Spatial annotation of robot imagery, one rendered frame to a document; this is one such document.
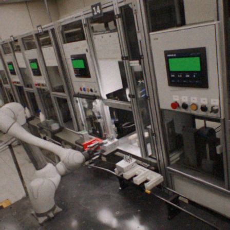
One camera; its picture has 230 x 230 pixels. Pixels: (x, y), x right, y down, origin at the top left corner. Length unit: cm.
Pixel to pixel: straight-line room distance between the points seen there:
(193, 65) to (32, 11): 878
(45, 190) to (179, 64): 125
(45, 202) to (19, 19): 819
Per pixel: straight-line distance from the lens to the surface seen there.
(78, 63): 226
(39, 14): 996
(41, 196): 197
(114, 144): 202
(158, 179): 179
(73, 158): 166
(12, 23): 959
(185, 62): 139
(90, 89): 223
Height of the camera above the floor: 186
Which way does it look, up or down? 19 degrees down
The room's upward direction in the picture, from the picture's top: 12 degrees counter-clockwise
